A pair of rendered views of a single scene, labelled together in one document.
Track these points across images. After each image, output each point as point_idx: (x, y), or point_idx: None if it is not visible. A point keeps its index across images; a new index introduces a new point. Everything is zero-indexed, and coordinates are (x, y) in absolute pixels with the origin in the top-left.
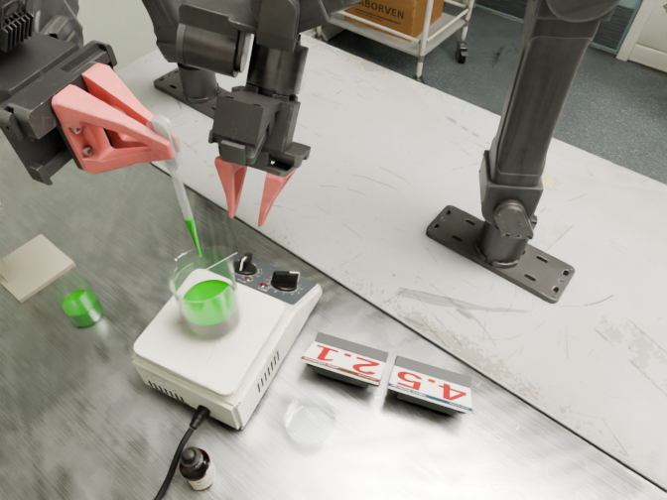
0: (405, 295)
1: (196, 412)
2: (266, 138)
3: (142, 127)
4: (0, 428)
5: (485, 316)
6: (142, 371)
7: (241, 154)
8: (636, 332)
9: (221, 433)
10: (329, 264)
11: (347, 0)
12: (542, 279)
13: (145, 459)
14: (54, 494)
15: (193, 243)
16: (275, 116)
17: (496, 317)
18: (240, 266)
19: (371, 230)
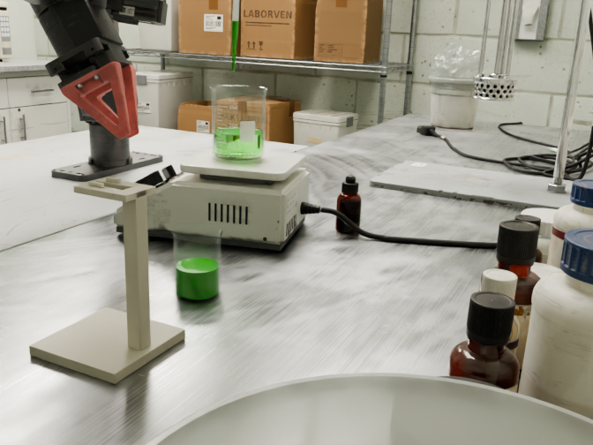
0: None
1: (307, 206)
2: (114, 33)
3: None
4: (365, 307)
5: (176, 172)
6: (288, 202)
7: (167, 11)
8: (184, 151)
9: (310, 227)
10: (118, 206)
11: None
12: (143, 156)
13: (349, 246)
14: (403, 272)
15: (74, 256)
16: (105, 14)
17: (177, 170)
18: (161, 175)
19: (73, 194)
